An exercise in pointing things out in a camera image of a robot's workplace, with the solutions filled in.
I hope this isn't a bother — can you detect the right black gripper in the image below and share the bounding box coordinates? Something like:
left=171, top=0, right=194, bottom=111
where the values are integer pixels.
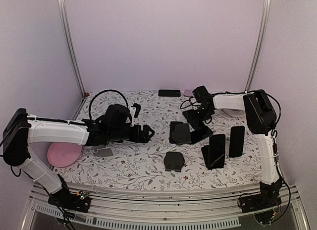
left=186, top=106, right=211, bottom=124

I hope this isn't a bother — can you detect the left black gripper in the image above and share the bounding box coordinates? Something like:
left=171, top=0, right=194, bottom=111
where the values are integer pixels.
left=109, top=124, right=155, bottom=143

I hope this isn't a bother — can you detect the black stand wooden base front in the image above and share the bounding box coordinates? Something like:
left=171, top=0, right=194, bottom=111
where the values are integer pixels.
left=163, top=152, right=185, bottom=173

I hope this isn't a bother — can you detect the black phone front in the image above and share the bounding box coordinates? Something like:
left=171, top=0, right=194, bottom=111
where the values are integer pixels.
left=208, top=134, right=226, bottom=170

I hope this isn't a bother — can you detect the black phone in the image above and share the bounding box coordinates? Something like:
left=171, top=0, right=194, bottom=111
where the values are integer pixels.
left=158, top=89, right=181, bottom=97
left=182, top=109, right=205, bottom=130
left=228, top=126, right=245, bottom=158
left=208, top=134, right=226, bottom=170

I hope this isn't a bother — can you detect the silver phone stand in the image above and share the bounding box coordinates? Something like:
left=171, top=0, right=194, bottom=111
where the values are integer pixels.
left=92, top=147, right=113, bottom=158

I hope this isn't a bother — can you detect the black folding phone stand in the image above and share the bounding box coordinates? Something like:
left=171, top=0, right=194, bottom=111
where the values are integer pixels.
left=201, top=145, right=225, bottom=170

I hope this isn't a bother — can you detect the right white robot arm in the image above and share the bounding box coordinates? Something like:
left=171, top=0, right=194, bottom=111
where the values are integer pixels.
left=183, top=86, right=281, bottom=186

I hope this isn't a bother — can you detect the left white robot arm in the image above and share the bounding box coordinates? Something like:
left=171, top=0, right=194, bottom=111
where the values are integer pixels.
left=1, top=105, right=155, bottom=207

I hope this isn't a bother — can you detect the purple phone at back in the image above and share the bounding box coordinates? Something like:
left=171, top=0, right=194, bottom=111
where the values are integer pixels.
left=183, top=90, right=194, bottom=97

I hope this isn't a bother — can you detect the blue phone under stand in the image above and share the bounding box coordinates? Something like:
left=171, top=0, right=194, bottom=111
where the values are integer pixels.
left=169, top=121, right=183, bottom=144

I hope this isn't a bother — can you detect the white patterned plate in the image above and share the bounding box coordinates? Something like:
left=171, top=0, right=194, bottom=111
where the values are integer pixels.
left=222, top=109, right=245, bottom=117

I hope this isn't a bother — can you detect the floral table mat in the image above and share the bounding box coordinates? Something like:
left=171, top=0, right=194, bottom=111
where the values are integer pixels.
left=54, top=91, right=262, bottom=191

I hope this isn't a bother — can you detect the pink bowl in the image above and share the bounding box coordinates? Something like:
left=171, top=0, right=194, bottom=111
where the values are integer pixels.
left=47, top=143, right=82, bottom=168

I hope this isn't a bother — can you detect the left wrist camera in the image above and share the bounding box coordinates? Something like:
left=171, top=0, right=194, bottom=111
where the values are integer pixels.
left=129, top=103, right=141, bottom=127

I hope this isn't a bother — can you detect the left black braided cable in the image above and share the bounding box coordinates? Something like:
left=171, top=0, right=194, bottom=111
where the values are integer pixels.
left=88, top=89, right=130, bottom=121

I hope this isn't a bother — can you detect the front aluminium rail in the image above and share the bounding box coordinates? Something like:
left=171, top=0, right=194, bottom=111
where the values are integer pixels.
left=23, top=185, right=308, bottom=230

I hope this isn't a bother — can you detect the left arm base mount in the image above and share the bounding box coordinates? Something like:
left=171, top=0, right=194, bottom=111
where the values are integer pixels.
left=48, top=174, right=92, bottom=213

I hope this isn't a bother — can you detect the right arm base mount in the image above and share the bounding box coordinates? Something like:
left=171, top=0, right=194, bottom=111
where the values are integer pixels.
left=237, top=178, right=291, bottom=215

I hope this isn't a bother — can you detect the right aluminium frame post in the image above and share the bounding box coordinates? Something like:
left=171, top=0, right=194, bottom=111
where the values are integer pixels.
left=244, top=0, right=271, bottom=92

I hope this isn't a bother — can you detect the aluminium frame post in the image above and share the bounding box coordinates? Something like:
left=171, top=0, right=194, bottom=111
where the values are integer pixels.
left=244, top=0, right=271, bottom=92
left=57, top=0, right=86, bottom=98

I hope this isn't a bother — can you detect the left aluminium frame post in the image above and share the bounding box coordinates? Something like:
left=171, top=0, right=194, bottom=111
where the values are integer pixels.
left=57, top=0, right=86, bottom=98

